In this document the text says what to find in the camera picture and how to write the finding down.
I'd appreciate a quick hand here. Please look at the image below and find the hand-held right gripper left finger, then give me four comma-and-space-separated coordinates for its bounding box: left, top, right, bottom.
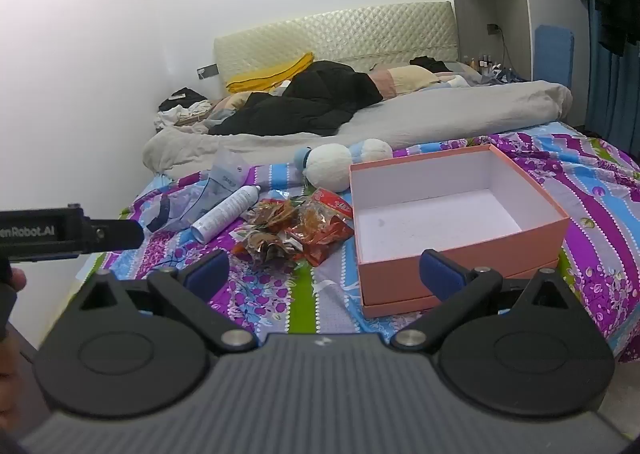
75, 250, 258, 354

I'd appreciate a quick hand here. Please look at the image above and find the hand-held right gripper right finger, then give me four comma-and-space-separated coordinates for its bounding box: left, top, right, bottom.
390, 249, 576, 352

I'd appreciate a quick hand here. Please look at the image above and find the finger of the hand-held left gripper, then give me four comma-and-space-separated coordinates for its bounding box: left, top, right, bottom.
90, 219, 144, 252

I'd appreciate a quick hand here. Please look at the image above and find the pink cardboard box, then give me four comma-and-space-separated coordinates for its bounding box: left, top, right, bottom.
349, 144, 572, 319

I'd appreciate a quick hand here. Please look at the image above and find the grey snack packet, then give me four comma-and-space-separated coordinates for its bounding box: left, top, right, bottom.
232, 226, 305, 263

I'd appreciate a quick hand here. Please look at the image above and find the white spray bottle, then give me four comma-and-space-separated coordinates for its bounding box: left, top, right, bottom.
191, 185, 262, 243

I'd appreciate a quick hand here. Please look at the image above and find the translucent plastic bag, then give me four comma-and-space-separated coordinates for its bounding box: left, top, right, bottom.
142, 149, 251, 235

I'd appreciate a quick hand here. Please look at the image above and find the pile of clothes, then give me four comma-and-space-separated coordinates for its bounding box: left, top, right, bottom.
152, 88, 227, 135

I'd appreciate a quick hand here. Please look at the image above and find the white and blue plush toy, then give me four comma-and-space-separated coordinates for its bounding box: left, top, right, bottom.
294, 139, 395, 193

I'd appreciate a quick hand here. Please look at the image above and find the grey duvet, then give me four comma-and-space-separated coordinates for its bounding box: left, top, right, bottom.
142, 80, 573, 179

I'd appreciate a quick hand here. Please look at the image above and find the beige pillow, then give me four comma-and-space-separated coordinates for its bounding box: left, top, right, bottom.
387, 64, 442, 92

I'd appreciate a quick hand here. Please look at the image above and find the pink pillow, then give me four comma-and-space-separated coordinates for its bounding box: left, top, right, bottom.
367, 66, 401, 95

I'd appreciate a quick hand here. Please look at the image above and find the yellow cloth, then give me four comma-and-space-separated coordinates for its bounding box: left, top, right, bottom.
226, 52, 316, 94

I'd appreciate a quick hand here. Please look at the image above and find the black garment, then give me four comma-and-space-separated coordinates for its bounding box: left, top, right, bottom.
207, 60, 398, 137

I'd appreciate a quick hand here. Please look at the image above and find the black cloth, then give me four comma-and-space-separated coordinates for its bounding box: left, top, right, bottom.
409, 55, 452, 74

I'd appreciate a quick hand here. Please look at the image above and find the group of small bottles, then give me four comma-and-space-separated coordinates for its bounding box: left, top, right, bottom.
462, 51, 506, 75

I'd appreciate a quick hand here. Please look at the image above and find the blue curtain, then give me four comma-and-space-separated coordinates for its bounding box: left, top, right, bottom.
582, 0, 640, 169

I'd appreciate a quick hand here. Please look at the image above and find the blue pad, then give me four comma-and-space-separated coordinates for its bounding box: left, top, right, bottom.
535, 24, 575, 87

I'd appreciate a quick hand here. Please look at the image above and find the cream quilted headboard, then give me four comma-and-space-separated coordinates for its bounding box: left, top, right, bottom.
213, 1, 460, 84

